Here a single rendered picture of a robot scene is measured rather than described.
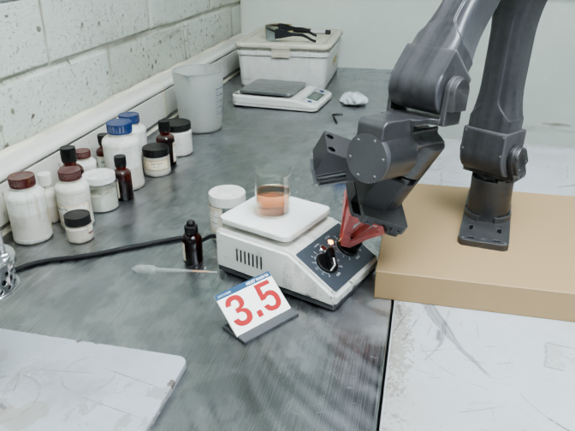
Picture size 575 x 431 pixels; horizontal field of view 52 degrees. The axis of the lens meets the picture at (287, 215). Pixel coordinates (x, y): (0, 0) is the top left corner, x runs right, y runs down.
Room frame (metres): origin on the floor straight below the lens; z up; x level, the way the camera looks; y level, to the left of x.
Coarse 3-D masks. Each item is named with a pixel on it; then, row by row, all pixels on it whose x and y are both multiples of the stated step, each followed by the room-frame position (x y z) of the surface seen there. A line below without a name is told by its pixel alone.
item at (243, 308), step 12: (252, 288) 0.65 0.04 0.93; (264, 288) 0.66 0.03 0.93; (276, 288) 0.66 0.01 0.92; (228, 300) 0.62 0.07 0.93; (240, 300) 0.63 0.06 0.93; (252, 300) 0.64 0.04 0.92; (264, 300) 0.64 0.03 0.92; (276, 300) 0.65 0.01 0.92; (228, 312) 0.61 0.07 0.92; (240, 312) 0.62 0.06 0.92; (252, 312) 0.62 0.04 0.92; (264, 312) 0.63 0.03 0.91; (240, 324) 0.60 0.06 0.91
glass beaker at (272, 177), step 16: (272, 160) 0.79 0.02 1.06; (288, 160) 0.78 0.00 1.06; (256, 176) 0.75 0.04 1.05; (272, 176) 0.74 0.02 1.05; (288, 176) 0.76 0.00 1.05; (256, 192) 0.76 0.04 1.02; (272, 192) 0.74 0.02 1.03; (288, 192) 0.76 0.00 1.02; (256, 208) 0.76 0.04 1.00; (272, 208) 0.74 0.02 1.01; (288, 208) 0.76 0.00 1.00
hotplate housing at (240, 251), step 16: (320, 224) 0.76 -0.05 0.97; (224, 240) 0.74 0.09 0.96; (240, 240) 0.72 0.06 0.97; (256, 240) 0.71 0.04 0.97; (272, 240) 0.71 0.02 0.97; (304, 240) 0.72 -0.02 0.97; (224, 256) 0.74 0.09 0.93; (240, 256) 0.72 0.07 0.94; (256, 256) 0.71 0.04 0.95; (272, 256) 0.69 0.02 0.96; (288, 256) 0.68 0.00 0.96; (240, 272) 0.73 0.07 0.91; (256, 272) 0.71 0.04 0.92; (272, 272) 0.69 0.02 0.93; (288, 272) 0.68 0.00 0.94; (304, 272) 0.66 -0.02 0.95; (368, 272) 0.72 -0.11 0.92; (288, 288) 0.68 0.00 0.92; (304, 288) 0.66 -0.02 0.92; (320, 288) 0.65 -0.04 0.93; (352, 288) 0.68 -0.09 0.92; (320, 304) 0.65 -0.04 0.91; (336, 304) 0.65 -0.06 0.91
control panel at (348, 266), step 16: (336, 224) 0.77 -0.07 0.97; (320, 240) 0.73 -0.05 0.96; (336, 240) 0.74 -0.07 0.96; (304, 256) 0.68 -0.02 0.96; (336, 256) 0.71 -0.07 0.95; (352, 256) 0.72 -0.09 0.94; (368, 256) 0.74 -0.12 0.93; (320, 272) 0.67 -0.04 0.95; (336, 272) 0.68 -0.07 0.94; (352, 272) 0.69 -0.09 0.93; (336, 288) 0.65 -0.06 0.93
